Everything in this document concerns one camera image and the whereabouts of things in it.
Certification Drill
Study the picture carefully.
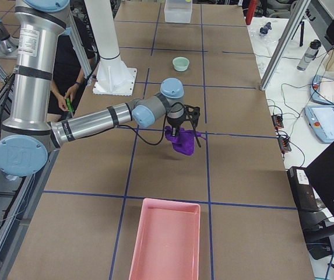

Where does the grey water bottle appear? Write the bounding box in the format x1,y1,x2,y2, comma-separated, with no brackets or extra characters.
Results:
297,39,321,71

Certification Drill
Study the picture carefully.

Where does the clear plastic bin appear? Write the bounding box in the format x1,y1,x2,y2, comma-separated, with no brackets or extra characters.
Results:
164,0,192,23

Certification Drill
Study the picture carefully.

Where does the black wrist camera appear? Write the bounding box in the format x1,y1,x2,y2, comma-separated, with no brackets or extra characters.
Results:
184,104,201,128

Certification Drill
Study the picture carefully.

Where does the red cylinder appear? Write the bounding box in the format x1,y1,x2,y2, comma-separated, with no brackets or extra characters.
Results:
245,0,258,26

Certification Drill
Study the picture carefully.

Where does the mint green bowl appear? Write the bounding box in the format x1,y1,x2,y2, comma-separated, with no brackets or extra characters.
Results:
172,57,190,72

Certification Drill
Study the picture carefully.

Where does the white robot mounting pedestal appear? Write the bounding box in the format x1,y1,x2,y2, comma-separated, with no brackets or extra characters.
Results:
85,0,137,96

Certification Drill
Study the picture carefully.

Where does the seated person in black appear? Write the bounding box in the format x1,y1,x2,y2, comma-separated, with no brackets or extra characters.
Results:
47,31,86,122

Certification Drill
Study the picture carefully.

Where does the purple microfiber cloth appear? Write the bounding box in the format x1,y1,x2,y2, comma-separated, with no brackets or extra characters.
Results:
165,126,195,156

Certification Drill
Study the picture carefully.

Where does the green handheld tool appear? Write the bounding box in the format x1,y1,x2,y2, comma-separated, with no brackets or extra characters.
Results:
65,93,74,114

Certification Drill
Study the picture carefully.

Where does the pink plastic bin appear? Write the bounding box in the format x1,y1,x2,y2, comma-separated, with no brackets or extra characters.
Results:
129,198,201,279

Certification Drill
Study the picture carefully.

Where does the far blue teach pendant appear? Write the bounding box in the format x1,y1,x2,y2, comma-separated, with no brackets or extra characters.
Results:
310,75,334,105

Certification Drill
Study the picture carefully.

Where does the near blue teach pendant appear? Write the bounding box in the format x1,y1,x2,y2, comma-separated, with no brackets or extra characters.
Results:
304,105,334,144

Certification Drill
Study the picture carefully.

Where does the black desktop box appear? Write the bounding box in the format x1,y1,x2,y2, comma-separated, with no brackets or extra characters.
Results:
287,166,322,212

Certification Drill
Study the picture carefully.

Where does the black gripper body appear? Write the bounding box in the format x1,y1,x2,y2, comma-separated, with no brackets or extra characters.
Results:
167,106,186,129

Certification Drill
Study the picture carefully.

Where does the aluminium frame post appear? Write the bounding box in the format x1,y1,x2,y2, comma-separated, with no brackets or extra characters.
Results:
259,0,311,91

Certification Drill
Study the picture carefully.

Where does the folded navy umbrella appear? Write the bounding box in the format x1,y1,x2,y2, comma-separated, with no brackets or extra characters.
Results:
259,22,272,35

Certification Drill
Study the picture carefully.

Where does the blue teach pendant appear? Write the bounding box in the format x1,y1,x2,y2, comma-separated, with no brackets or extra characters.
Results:
304,105,334,144
310,75,334,105

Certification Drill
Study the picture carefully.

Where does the crumpled clear plastic wrap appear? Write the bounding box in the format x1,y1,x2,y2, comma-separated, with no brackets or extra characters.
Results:
248,27,277,75

